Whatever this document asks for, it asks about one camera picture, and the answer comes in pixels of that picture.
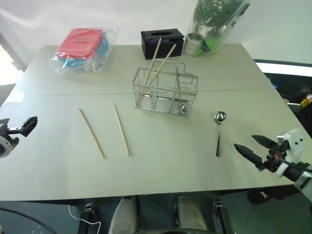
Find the bagged potted plant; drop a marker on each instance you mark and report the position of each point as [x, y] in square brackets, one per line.
[234, 24]

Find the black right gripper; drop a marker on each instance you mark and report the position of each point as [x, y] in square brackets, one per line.
[274, 156]

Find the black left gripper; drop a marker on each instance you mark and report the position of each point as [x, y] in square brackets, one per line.
[8, 131]

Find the white plant pot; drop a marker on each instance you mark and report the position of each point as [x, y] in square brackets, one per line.
[192, 46]

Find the red lunch box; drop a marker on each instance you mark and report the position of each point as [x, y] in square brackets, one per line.
[79, 42]

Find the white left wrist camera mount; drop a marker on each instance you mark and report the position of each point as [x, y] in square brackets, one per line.
[4, 146]

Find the wooden chopstick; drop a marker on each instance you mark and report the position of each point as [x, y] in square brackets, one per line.
[162, 64]
[121, 129]
[153, 61]
[92, 133]

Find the black tissue box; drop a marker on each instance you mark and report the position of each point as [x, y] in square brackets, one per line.
[148, 47]

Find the blue lunch box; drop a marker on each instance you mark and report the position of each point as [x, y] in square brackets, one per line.
[73, 63]

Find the bagged red blue lunchboxes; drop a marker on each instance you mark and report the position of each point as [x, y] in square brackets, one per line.
[107, 44]

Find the black table leg bracket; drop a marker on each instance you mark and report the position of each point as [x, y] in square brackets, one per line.
[86, 219]
[223, 218]

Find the green plastic tool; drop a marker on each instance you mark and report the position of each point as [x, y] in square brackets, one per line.
[209, 44]

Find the yellow and black object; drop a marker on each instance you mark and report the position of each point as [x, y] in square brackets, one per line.
[306, 100]

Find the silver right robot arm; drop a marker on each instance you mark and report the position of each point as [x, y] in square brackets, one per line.
[304, 182]

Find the beige rounded robot leg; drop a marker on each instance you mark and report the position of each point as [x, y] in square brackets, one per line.
[124, 214]
[191, 214]

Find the green leafy plant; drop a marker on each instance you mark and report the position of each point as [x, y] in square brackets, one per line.
[212, 14]

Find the black side desk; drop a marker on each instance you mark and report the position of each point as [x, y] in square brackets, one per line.
[285, 75]

